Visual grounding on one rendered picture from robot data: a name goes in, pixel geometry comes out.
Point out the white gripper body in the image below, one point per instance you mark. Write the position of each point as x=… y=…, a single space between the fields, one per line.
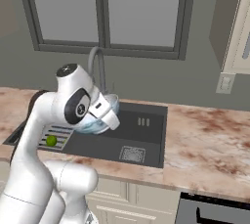
x=110 y=118

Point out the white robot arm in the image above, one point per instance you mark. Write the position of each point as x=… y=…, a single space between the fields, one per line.
x=39 y=120

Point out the clear glass bowl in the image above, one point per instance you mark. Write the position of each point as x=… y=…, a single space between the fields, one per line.
x=94 y=126

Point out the dark grey sink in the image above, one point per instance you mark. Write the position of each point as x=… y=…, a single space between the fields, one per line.
x=143 y=140

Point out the grey slatted sink rack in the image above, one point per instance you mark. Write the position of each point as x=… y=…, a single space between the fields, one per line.
x=63 y=133

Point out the green lime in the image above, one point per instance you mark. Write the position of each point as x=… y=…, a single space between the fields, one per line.
x=51 y=141

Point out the grey curved tap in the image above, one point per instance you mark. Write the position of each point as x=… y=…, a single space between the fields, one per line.
x=97 y=61

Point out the cream base cupboard run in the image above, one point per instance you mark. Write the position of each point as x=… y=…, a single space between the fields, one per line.
x=136 y=205

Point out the grey framed window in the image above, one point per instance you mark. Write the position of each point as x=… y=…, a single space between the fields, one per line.
x=104 y=9

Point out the grey dishwasher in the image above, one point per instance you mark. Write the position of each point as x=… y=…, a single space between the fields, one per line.
x=215 y=211

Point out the white wall socket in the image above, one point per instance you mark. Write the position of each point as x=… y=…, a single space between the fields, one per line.
x=225 y=83

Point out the cream wall cupboard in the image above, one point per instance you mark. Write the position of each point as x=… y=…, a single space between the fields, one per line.
x=234 y=22

